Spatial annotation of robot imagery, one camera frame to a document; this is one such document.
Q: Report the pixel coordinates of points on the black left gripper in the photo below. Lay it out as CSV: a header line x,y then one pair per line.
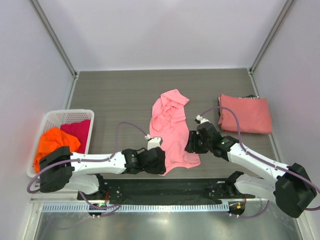
x,y
160,168

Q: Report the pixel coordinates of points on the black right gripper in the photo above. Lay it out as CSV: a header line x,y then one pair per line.
x,y
191,146

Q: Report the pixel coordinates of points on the light pink t shirt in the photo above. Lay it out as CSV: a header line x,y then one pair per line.
x,y
168,121

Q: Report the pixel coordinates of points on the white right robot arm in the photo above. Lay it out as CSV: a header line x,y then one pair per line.
x,y
288,186

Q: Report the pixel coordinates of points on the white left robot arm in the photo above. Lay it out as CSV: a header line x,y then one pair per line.
x,y
82,172

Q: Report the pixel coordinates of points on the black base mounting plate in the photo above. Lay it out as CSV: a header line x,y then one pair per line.
x,y
121,189

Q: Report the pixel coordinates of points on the folded salmon t shirt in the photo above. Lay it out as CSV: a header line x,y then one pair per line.
x,y
253,114

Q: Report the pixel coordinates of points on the folded dark striped t shirt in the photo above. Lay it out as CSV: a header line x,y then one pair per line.
x,y
250,96

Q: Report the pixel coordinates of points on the magenta t shirt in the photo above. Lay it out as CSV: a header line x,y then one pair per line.
x,y
80,130

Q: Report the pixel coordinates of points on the orange t shirt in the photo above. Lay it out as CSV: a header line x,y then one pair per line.
x,y
50,141

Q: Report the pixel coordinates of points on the white plastic laundry basket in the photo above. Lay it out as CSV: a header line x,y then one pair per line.
x,y
56,118

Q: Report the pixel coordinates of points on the white slotted cable duct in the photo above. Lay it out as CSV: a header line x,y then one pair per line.
x,y
85,208

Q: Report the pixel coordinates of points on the right aluminium frame post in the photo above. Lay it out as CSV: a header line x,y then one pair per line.
x,y
286,8

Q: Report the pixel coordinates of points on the aluminium frame post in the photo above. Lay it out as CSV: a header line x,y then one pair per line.
x,y
286,8
53,36

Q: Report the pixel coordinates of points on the left aluminium frame post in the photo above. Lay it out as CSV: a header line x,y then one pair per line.
x,y
53,36

